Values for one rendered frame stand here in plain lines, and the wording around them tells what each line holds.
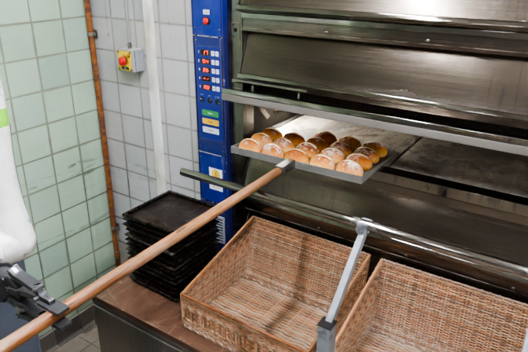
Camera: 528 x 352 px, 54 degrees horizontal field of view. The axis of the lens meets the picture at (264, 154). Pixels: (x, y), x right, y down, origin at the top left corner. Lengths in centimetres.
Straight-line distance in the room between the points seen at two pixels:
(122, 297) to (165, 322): 26
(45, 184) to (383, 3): 175
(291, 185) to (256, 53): 55
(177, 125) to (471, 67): 129
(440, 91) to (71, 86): 170
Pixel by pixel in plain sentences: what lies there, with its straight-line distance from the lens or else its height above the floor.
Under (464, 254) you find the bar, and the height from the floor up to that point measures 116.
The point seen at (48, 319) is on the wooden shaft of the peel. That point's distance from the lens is 121.
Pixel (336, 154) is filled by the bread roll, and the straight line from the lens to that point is 190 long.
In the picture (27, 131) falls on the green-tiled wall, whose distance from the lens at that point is 255.
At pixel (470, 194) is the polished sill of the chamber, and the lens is 182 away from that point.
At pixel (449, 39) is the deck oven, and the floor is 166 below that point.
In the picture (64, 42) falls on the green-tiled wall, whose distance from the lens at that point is 260.
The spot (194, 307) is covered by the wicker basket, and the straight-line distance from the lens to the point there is 198.
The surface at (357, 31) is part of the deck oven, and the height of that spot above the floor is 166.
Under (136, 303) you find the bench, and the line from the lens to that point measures 224.
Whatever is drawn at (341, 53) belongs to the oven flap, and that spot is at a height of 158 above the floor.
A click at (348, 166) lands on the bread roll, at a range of 180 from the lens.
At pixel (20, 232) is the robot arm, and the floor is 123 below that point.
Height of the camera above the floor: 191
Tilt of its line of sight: 21 degrees down
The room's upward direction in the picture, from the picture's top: straight up
